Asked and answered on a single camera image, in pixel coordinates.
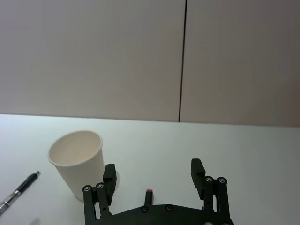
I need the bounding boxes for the black and clear pen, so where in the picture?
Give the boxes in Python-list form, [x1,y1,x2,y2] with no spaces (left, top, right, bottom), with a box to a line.
[0,171,41,215]

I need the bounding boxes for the white paper cup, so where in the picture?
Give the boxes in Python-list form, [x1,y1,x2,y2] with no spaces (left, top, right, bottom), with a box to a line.
[47,130,121,203]

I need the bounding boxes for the black marker with red tip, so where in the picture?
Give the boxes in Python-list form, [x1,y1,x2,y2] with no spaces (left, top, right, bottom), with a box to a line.
[143,188,154,208]

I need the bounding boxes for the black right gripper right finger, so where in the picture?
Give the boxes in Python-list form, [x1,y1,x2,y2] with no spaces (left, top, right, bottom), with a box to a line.
[191,158,232,220]

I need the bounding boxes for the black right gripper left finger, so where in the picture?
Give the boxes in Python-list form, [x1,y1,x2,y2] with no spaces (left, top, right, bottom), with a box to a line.
[82,163,117,222]

